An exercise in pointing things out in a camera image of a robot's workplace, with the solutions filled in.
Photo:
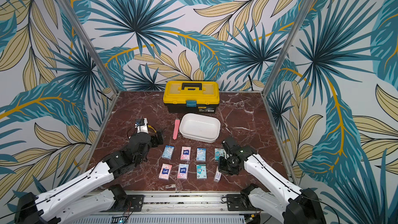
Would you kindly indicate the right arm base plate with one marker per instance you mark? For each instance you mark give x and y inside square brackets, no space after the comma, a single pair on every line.
[238,202]

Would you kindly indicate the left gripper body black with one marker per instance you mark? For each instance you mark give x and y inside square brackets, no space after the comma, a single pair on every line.
[154,142]

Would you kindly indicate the aluminium frame post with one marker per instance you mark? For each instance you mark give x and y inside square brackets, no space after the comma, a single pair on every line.
[294,30]
[76,24]

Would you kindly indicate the pink utility knife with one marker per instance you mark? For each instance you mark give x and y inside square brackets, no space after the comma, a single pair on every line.
[176,129]

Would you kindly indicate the blue white tissue pack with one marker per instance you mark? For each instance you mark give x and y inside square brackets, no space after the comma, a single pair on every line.
[201,155]

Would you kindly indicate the yellow black toolbox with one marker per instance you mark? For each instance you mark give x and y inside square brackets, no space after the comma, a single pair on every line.
[191,97]

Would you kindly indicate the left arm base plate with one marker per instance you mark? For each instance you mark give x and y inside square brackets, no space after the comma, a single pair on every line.
[129,203]

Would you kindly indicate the white plastic storage box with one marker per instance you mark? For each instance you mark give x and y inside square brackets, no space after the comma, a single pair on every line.
[200,128]

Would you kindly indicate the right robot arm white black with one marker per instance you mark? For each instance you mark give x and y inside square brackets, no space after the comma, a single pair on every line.
[285,201]

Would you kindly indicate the left aluminium frame post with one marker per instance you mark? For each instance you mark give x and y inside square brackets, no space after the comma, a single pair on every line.
[76,24]

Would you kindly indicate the pink tempo tissue pack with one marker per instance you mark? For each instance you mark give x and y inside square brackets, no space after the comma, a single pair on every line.
[165,172]
[183,170]
[217,176]
[185,153]

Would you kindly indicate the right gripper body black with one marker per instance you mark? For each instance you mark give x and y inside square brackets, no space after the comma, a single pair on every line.
[224,166]

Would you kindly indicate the teal green tissue pack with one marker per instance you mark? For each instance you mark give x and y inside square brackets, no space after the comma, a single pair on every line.
[201,171]

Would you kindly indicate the right aluminium frame post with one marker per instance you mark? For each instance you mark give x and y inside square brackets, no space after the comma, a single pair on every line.
[294,30]

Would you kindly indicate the aluminium front rail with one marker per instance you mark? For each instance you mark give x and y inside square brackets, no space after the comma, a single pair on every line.
[183,200]

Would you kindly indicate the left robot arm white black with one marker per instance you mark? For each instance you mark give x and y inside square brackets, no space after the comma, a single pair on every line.
[109,168]

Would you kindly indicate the light blue cartoon tissue pack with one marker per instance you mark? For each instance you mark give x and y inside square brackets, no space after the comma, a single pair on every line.
[168,152]

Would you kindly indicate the teal cartoon tissue pack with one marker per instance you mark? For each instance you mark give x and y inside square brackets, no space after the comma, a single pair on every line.
[219,152]

